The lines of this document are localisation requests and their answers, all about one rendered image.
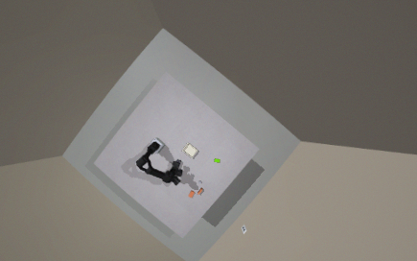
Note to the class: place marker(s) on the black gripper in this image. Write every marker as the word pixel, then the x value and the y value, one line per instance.
pixel 174 165

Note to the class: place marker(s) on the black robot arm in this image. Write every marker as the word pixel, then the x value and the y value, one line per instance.
pixel 167 177

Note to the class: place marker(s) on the reddish-brown long flat block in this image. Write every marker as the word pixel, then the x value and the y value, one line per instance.
pixel 191 194

